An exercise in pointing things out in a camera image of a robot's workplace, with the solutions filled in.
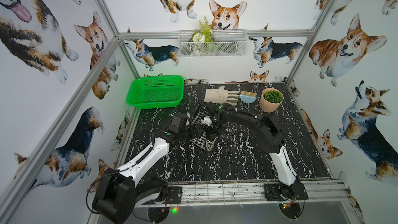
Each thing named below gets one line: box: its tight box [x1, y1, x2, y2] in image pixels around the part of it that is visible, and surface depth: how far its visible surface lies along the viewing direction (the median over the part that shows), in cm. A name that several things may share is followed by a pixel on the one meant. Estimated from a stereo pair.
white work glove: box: [203, 85, 240, 106], surface depth 116 cm
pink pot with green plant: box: [260, 87, 284, 114], surface depth 102 cm
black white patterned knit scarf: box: [189, 108, 208, 150], surface depth 89 cm
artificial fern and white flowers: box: [191, 15, 215, 56], surface depth 85 cm
